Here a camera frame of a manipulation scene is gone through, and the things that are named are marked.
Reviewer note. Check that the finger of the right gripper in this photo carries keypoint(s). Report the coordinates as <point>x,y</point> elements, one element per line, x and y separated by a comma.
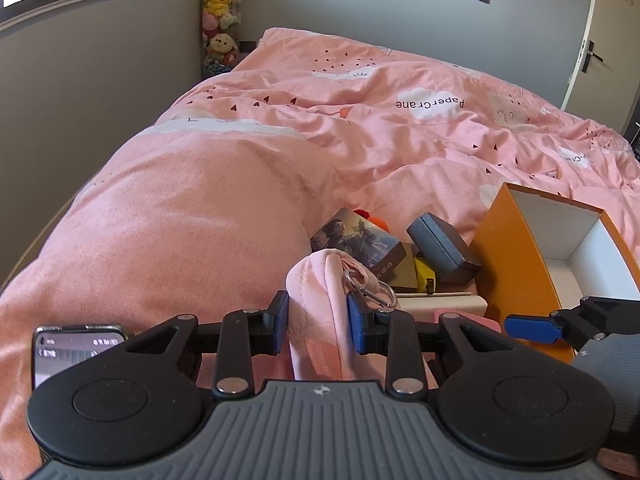
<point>539,329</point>

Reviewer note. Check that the orange cardboard box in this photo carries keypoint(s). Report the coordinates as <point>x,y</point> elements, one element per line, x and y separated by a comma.
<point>542,252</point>

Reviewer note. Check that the white door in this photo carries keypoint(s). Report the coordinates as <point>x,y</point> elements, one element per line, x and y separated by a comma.
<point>608,92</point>

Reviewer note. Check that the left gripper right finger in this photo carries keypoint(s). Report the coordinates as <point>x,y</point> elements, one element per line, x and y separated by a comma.
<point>396,335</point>

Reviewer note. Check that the yellow tape measure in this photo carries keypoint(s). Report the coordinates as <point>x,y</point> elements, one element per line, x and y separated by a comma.
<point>425,276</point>

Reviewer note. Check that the silver carabiner clip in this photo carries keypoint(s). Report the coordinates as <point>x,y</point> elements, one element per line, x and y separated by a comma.
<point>382,294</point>

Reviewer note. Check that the dark grey jewelry box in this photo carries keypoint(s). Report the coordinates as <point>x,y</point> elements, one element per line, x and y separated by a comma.
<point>444,250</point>

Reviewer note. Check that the white rectangular box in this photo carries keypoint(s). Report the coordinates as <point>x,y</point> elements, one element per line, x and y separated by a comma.
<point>425,307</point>

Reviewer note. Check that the olive gold box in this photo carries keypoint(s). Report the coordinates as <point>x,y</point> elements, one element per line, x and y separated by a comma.
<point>403,277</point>

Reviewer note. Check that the picture card box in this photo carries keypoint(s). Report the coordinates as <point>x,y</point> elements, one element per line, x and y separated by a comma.
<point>379,251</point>

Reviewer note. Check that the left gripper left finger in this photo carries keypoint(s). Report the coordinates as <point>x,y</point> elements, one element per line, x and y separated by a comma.
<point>239,337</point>

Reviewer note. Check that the black smartphone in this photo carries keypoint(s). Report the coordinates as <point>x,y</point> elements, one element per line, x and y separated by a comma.
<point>57,348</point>

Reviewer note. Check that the pink printed duvet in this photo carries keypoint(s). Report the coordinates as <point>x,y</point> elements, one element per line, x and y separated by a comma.
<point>208,210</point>

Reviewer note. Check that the pink fabric pouch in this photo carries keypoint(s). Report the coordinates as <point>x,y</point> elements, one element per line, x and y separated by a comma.
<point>320,343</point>

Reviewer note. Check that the plush toy column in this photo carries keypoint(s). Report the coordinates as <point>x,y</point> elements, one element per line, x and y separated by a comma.
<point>220,29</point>

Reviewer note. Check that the black door handle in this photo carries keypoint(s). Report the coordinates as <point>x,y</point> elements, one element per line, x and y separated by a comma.
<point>589,56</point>

